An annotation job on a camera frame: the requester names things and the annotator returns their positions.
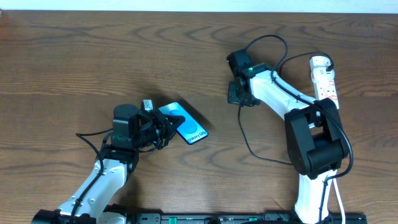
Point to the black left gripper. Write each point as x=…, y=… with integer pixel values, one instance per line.
x=162, y=130

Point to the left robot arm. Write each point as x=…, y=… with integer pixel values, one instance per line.
x=135, y=131

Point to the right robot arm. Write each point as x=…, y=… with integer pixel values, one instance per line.
x=317, y=145

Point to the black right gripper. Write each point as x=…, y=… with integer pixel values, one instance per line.
x=234, y=93

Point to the blue Galaxy smartphone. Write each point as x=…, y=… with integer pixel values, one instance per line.
x=190, y=130

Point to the white USB charger adapter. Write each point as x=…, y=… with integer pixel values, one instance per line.
x=319, y=61

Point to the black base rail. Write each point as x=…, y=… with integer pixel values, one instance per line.
x=272, y=217

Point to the white power strip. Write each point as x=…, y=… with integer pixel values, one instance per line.
x=324, y=84

